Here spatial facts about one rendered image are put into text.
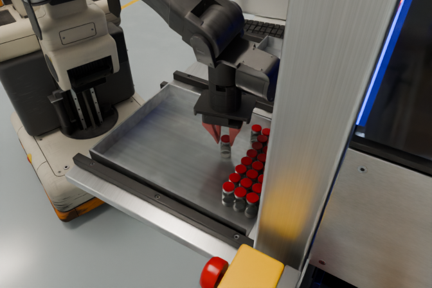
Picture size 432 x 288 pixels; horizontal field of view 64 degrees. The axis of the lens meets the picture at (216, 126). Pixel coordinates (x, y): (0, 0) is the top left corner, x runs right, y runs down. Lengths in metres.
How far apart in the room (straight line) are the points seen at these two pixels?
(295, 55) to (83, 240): 1.54
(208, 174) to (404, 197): 0.43
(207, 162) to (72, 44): 0.77
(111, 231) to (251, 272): 1.33
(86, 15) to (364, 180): 1.13
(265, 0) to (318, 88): 1.16
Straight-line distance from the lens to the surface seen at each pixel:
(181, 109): 0.81
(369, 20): 0.23
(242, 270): 0.41
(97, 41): 1.32
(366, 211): 0.34
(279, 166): 0.33
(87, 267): 1.64
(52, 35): 1.27
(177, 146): 0.73
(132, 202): 0.65
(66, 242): 1.73
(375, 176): 0.30
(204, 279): 0.43
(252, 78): 0.52
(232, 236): 0.58
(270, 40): 1.05
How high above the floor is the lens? 1.40
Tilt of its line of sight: 42 degrees down
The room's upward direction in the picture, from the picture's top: straight up
